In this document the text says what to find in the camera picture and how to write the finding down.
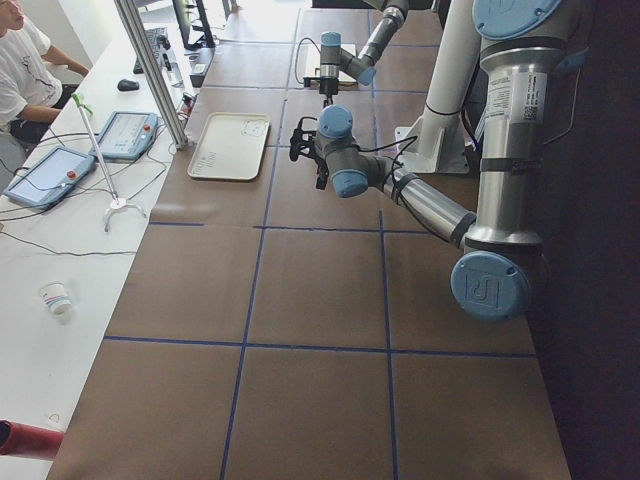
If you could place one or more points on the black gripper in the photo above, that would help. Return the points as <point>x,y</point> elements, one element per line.
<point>328,86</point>
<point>320,171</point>

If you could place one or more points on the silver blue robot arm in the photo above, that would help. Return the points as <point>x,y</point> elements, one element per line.
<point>395,13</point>
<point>519,45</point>

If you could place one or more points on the bamboo cutting board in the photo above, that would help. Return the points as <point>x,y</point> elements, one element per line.
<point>331,56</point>

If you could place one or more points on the cream tray with bear print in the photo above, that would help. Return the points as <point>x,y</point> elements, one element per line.
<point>230,147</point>

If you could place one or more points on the black monitor stand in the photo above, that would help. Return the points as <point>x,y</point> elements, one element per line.
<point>194,27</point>

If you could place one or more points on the far blue teach pendant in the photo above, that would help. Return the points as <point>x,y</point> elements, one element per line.
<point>127,135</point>

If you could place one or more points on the blue teach pendant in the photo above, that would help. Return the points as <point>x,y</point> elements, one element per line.
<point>50,179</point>
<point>127,135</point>

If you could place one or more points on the black keyboard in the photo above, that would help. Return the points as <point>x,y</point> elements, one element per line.
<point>154,37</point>

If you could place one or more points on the black computer mouse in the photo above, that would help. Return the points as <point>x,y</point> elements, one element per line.
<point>126,85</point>

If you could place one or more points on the white reacher grabber stick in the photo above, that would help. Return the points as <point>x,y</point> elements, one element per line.
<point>118,203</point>

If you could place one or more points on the near blue teach pendant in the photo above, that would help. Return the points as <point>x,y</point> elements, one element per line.
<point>50,179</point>

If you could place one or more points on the person in white shirt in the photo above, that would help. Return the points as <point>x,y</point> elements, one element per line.
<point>31,97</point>

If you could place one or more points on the paper cup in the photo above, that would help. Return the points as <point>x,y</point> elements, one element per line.
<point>54,295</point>

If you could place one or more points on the red cylinder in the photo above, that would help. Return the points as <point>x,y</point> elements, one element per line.
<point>26,441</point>

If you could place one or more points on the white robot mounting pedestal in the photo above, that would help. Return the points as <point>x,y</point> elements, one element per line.
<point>440,144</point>

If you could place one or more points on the aluminium frame post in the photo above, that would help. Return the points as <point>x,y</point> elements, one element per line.
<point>134,28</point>

